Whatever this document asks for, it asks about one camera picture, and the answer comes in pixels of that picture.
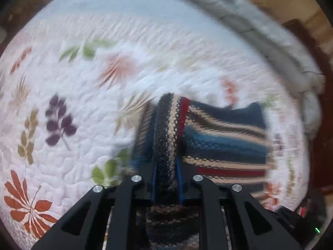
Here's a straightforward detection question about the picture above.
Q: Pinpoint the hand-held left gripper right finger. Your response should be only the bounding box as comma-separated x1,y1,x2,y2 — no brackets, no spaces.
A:
175,157,302,250

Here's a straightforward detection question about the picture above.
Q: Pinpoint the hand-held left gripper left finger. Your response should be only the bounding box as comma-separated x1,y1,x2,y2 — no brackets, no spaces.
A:
31,159,158,250

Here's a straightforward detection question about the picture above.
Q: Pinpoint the white floral quilt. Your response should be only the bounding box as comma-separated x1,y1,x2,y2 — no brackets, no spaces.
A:
0,0,313,250

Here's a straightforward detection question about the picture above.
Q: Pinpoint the grey blanket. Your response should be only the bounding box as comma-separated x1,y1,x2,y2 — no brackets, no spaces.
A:
146,0,326,141

